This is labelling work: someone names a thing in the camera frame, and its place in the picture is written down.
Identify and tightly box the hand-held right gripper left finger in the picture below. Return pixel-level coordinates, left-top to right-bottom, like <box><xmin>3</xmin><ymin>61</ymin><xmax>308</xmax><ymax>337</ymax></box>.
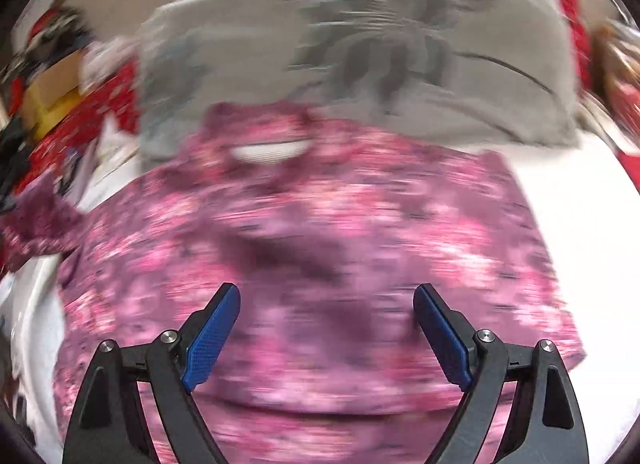
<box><xmin>62</xmin><ymin>283</ymin><xmax>242</xmax><ymax>464</ymax></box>

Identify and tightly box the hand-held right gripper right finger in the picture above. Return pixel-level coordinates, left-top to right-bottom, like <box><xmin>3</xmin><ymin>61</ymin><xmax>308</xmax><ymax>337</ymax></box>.
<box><xmin>413</xmin><ymin>283</ymin><xmax>590</xmax><ymax>464</ymax></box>

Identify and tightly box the pink floral small shirt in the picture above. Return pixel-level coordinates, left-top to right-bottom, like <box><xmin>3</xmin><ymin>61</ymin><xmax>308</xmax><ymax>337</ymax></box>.
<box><xmin>0</xmin><ymin>101</ymin><xmax>588</xmax><ymax>464</ymax></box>

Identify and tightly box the white bed sheet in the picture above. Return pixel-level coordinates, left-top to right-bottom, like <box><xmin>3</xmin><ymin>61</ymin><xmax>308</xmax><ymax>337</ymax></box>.
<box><xmin>0</xmin><ymin>134</ymin><xmax>640</xmax><ymax>450</ymax></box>

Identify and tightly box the dark cloth pile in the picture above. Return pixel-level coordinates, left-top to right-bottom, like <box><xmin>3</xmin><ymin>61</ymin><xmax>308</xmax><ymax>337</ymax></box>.
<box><xmin>0</xmin><ymin>119</ymin><xmax>32</xmax><ymax>209</ymax></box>

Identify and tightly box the yellow flat item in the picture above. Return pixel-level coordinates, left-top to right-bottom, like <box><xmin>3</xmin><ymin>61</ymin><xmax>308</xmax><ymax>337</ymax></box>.
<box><xmin>30</xmin><ymin>91</ymin><xmax>83</xmax><ymax>142</ymax></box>

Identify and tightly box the cardboard box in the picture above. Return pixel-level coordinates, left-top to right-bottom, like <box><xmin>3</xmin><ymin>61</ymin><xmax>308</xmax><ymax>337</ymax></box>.
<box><xmin>22</xmin><ymin>51</ymin><xmax>86</xmax><ymax>127</ymax></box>

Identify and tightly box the grey floral pillow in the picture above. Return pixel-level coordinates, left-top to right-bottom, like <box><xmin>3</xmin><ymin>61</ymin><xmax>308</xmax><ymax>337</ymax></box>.
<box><xmin>137</xmin><ymin>0</ymin><xmax>583</xmax><ymax>159</ymax></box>

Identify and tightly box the clear bag of items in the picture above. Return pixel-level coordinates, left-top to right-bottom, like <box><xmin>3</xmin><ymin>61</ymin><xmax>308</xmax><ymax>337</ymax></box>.
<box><xmin>595</xmin><ymin>18</ymin><xmax>640</xmax><ymax>145</ymax></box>

